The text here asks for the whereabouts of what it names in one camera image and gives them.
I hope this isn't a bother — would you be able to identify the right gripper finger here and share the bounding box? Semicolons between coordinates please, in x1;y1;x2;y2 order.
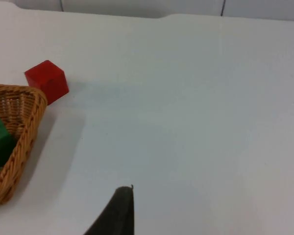
83;185;135;235

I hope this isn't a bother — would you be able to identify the pale brown wicker basket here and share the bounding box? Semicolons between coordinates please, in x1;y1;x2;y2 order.
0;83;48;207

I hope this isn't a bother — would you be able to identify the red cube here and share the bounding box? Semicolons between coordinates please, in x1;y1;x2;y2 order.
24;60;70;106

